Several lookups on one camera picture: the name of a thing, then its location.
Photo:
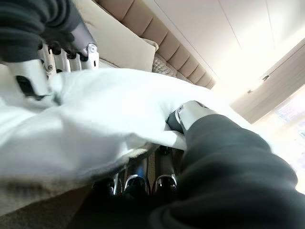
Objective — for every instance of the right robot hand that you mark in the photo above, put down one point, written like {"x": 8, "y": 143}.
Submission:
{"x": 226, "y": 179}

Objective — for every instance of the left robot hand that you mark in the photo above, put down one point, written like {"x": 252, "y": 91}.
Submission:
{"x": 35, "y": 23}

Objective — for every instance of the white duvet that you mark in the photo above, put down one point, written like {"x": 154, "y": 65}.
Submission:
{"x": 95, "y": 119}

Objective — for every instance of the beige bed runner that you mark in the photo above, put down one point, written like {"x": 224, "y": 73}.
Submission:
{"x": 35, "y": 205}

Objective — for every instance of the large beige pillow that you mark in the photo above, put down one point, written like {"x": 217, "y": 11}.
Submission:
{"x": 124, "y": 47}

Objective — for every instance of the woven fringed cushion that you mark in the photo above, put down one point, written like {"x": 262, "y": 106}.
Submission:
{"x": 162, "y": 68}

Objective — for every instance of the brown tufted headboard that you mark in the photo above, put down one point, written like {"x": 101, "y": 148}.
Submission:
{"x": 166, "y": 43}

